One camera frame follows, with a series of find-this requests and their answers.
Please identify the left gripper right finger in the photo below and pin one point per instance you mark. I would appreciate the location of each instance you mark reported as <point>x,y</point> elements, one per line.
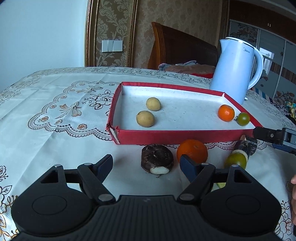
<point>200,178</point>

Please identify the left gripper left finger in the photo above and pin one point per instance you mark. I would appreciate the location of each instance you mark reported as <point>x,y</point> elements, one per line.
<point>93,176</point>

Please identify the orange mandarin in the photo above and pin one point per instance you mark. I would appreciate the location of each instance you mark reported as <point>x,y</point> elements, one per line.
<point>194,149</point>
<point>226,113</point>

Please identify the green cucumber piece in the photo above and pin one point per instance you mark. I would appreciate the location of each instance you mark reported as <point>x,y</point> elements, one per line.
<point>221,185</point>

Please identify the green cherry tomato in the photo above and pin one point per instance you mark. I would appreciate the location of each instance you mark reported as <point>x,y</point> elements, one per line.
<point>243,119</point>

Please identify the person right hand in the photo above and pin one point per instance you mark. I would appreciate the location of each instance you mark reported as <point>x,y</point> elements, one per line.
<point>293,200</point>

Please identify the sliding door wardrobe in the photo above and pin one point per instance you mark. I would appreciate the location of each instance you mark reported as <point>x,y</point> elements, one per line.
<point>277,81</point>

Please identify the red shallow cardboard tray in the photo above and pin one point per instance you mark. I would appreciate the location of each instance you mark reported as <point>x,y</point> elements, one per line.
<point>186,112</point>

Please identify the white embroidered tablecloth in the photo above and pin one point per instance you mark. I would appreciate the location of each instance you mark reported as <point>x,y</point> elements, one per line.
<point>59,116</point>

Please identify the white electric kettle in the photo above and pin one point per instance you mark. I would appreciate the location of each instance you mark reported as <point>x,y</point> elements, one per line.
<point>239,68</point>

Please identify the pink patterned pillow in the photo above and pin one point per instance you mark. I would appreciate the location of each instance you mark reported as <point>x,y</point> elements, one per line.
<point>191,68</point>

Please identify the white wall switch panel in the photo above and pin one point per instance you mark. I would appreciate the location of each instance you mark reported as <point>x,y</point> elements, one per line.
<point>112,46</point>

